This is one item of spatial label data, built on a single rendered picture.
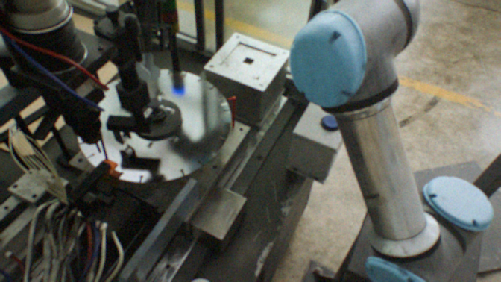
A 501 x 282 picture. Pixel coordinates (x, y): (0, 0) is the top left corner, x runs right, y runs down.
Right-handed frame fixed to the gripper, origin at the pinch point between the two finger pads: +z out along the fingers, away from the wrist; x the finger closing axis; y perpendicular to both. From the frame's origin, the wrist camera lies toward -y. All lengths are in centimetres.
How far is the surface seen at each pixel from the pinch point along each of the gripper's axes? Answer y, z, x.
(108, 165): 6.6, 11.5, -16.2
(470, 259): 74, 32, 24
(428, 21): 48, -12, 246
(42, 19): 15.6, -16.0, -34.5
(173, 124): 10.7, 6.3, -1.1
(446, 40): 61, -1, 233
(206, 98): 12.7, 2.1, 9.2
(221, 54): 5.6, -5.2, 29.3
